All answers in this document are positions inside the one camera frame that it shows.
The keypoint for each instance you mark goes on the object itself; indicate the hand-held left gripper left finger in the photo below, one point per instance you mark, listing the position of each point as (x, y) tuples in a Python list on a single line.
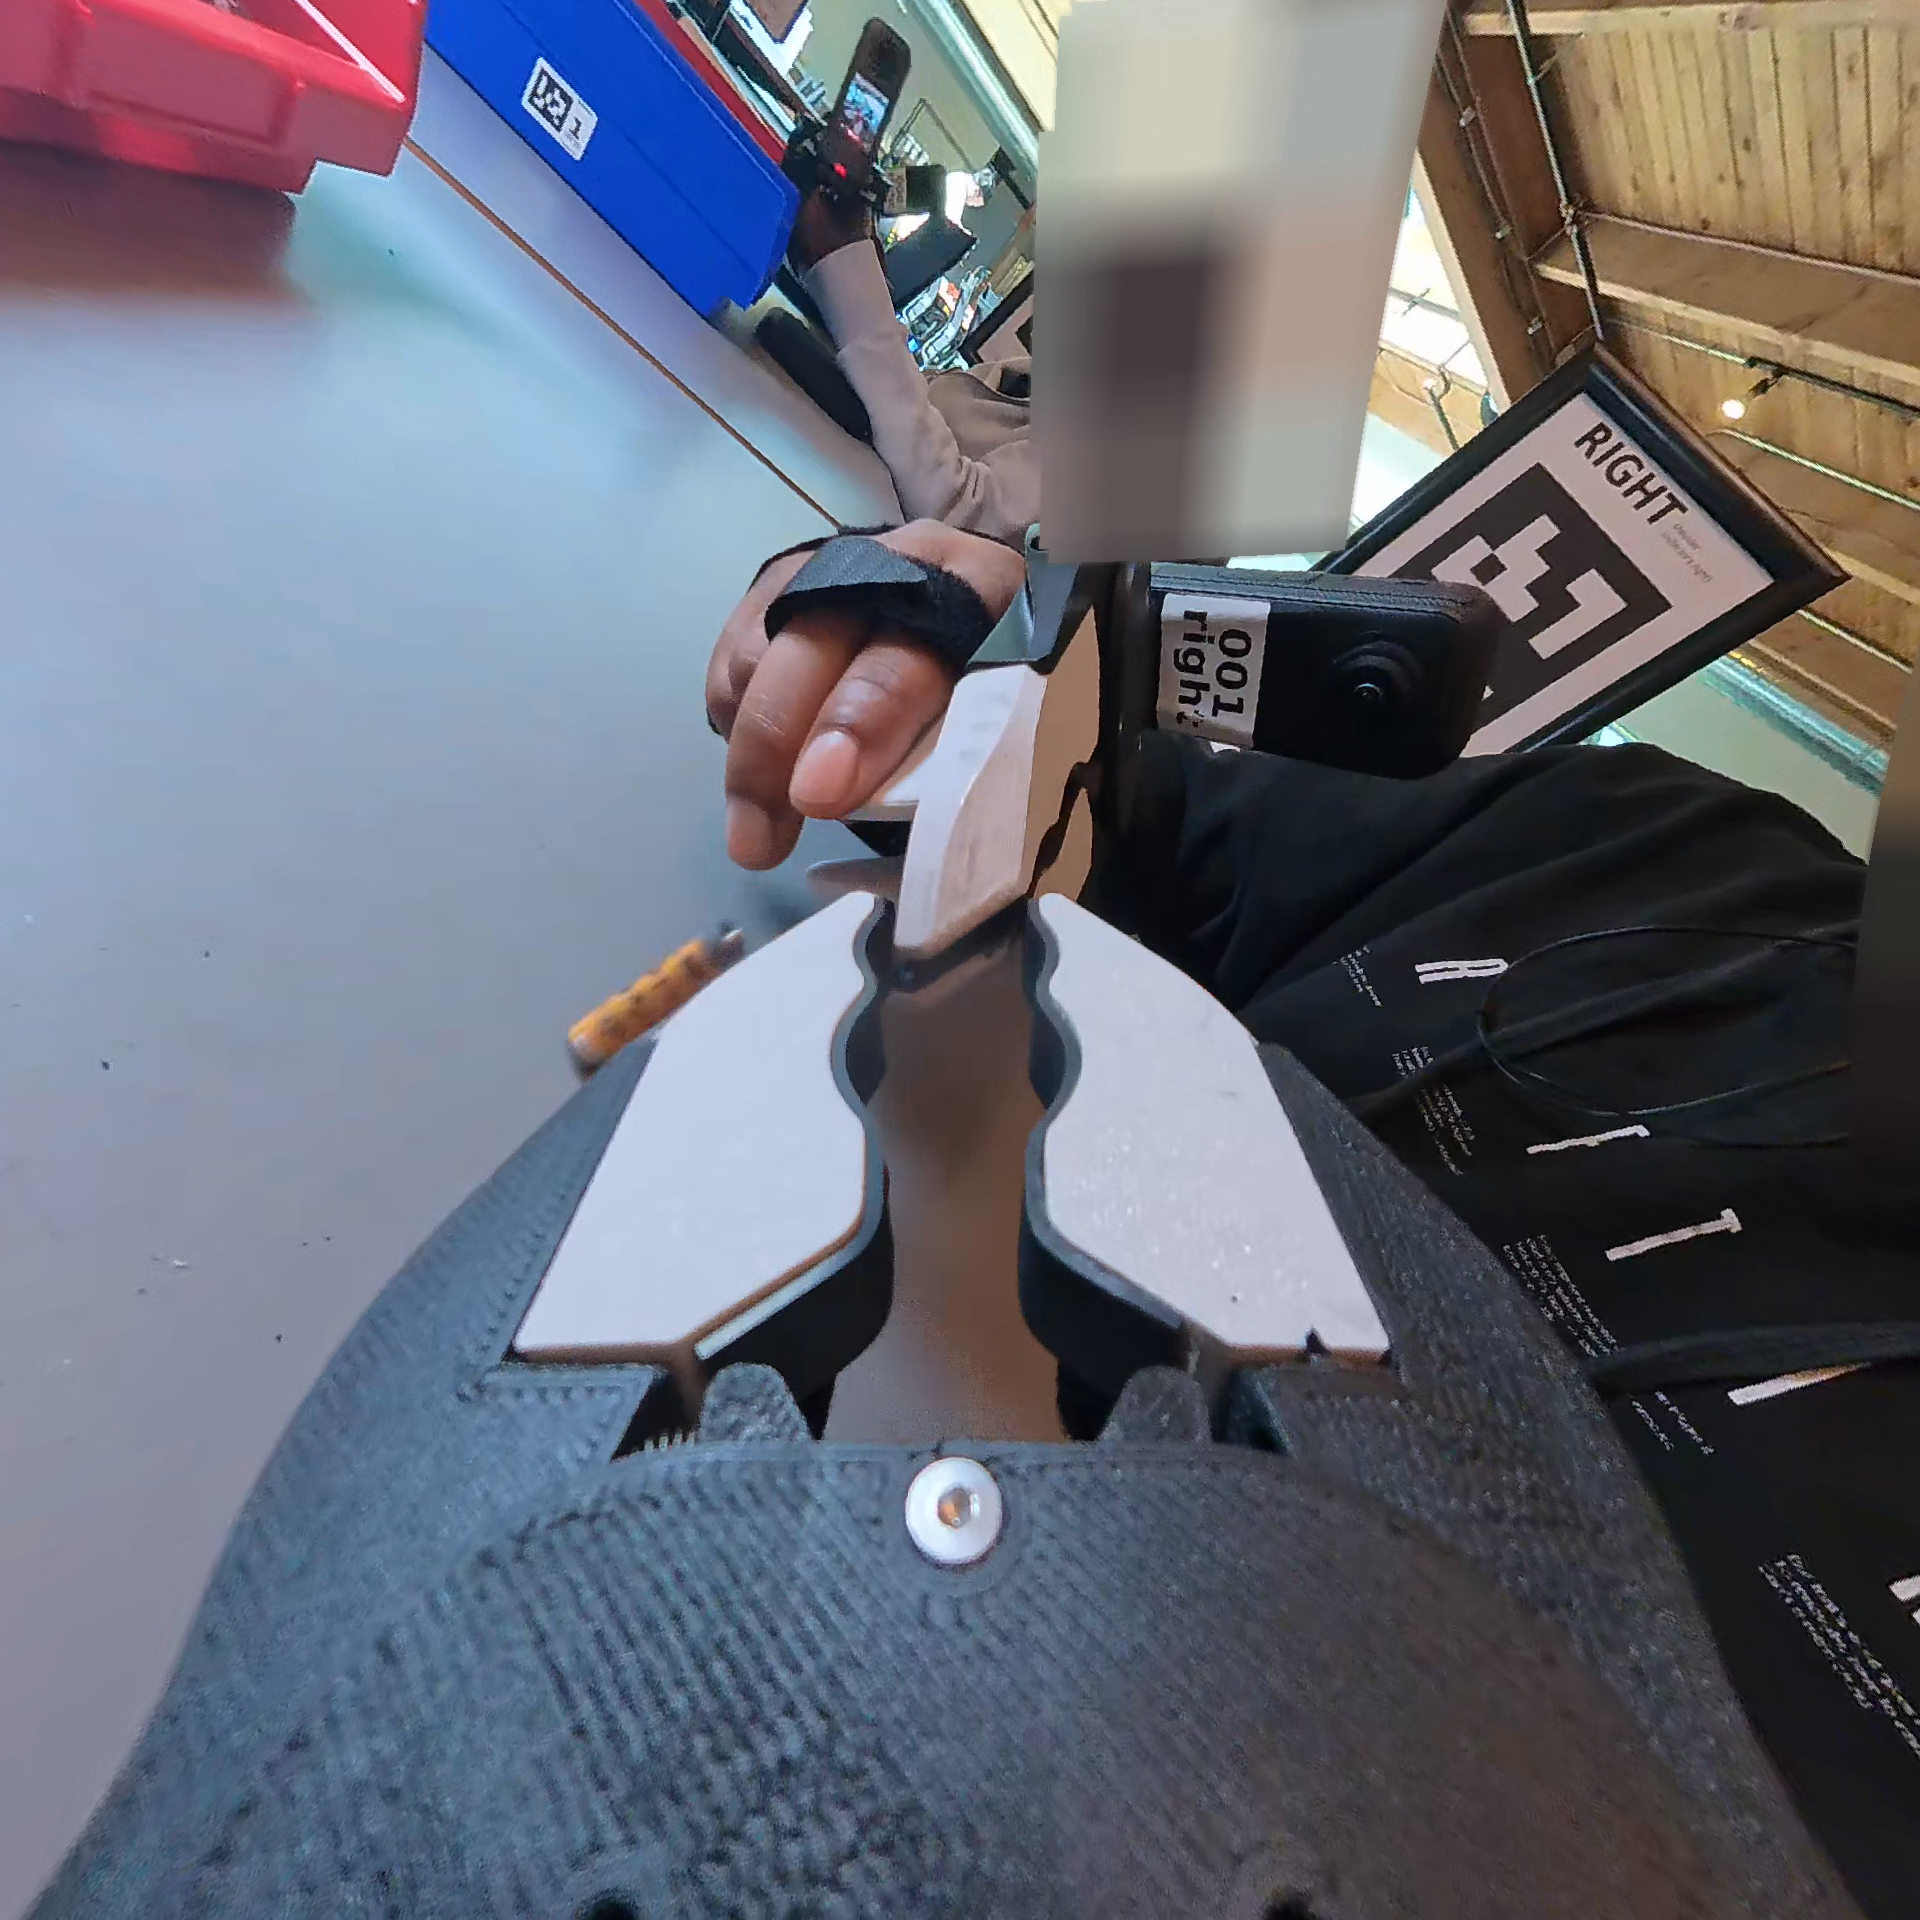
[(704, 1185)]

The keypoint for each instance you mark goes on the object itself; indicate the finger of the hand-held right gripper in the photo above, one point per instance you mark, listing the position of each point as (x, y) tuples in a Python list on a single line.
[(1076, 825), (975, 810)]

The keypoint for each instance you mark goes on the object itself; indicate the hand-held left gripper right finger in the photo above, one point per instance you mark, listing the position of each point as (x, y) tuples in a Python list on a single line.
[(1200, 1185)]

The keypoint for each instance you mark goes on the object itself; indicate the yellow black battery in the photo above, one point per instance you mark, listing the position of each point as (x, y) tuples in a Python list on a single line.
[(651, 997)]

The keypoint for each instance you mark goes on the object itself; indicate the red plastic bin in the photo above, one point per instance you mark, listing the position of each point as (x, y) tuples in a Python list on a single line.
[(181, 89)]

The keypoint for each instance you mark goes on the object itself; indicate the black hand-held device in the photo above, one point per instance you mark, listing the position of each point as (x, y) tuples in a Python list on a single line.
[(861, 106)]

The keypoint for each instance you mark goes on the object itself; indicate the person's right hand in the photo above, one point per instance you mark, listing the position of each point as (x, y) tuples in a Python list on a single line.
[(839, 720)]

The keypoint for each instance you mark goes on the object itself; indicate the black-white marker sign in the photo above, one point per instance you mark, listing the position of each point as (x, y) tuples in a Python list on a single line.
[(1651, 495)]

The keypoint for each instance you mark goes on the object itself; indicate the black padded chair armrest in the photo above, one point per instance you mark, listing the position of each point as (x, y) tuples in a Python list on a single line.
[(809, 368)]

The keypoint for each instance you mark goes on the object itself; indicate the blue plastic bin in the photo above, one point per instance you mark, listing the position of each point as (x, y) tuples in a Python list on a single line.
[(661, 166)]

